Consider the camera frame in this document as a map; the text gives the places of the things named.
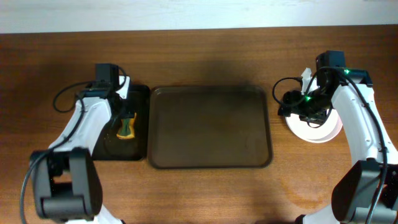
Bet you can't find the white plate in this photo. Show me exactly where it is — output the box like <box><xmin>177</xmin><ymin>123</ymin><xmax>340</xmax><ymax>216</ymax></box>
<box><xmin>285</xmin><ymin>109</ymin><xmax>343</xmax><ymax>143</ymax></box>

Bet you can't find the green and yellow sponge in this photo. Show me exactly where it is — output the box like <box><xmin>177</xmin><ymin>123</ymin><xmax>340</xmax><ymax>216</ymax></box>
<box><xmin>116</xmin><ymin>113</ymin><xmax>137</xmax><ymax>140</ymax></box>

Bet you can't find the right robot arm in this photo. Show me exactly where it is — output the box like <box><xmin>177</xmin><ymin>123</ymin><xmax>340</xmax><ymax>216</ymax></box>
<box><xmin>277</xmin><ymin>50</ymin><xmax>397</xmax><ymax>223</ymax></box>

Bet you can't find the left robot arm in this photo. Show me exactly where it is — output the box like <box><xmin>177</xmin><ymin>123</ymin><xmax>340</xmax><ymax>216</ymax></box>
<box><xmin>19</xmin><ymin>63</ymin><xmax>130</xmax><ymax>223</ymax></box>

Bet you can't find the brown plastic serving tray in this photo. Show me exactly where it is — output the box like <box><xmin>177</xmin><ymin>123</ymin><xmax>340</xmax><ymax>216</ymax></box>
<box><xmin>147</xmin><ymin>85</ymin><xmax>273</xmax><ymax>169</ymax></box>

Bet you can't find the black rectangular tray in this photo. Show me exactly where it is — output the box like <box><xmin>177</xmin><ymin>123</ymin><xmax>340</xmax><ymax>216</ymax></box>
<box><xmin>92</xmin><ymin>85</ymin><xmax>150</xmax><ymax>161</ymax></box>

